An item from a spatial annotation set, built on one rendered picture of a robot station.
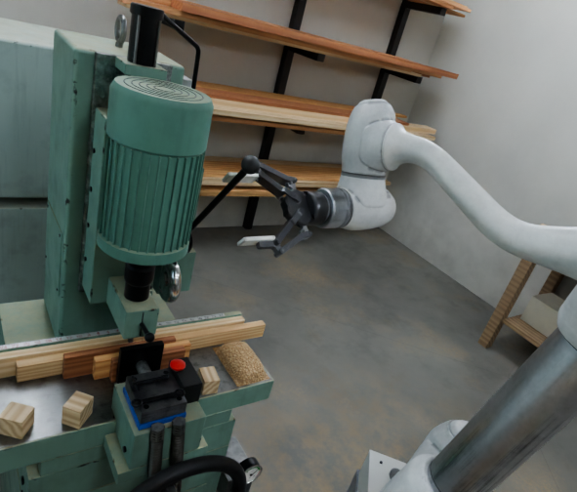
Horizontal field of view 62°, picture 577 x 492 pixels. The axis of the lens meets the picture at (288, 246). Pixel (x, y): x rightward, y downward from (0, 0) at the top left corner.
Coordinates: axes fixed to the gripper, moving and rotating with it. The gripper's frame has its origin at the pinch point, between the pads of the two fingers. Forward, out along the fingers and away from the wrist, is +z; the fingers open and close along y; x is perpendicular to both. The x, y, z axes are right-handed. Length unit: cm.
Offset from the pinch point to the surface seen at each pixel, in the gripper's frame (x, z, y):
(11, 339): -62, 34, -7
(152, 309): -22.0, 12.1, -12.7
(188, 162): 5.5, 11.0, 6.4
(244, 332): -35.4, -15.3, -18.8
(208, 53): -152, -102, 184
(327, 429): -122, -96, -59
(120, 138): 4.9, 21.9, 10.7
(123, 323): -24.9, 17.6, -14.1
